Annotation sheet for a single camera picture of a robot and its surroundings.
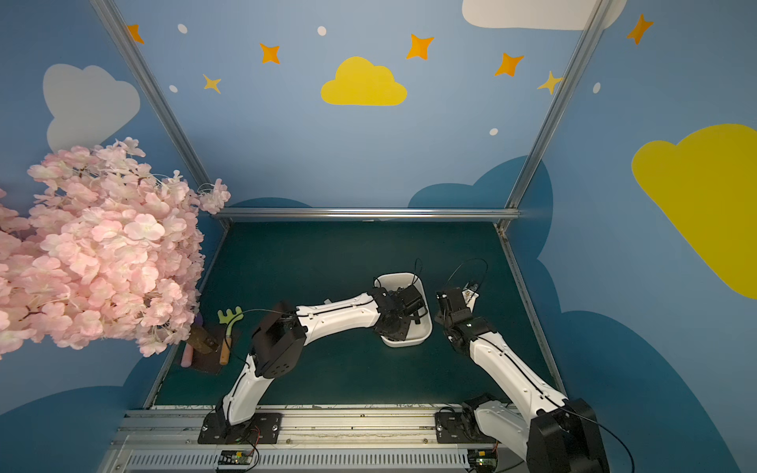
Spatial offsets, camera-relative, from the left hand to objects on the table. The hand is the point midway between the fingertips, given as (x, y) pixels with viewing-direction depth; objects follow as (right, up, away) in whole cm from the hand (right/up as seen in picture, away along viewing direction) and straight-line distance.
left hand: (400, 327), depth 89 cm
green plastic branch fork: (-55, +2, +4) cm, 55 cm away
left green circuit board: (-42, -28, -17) cm, 53 cm away
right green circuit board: (+20, -29, -16) cm, 39 cm away
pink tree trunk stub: (-61, -7, -7) cm, 62 cm away
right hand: (+17, +7, -2) cm, 18 cm away
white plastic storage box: (+5, -2, +1) cm, 6 cm away
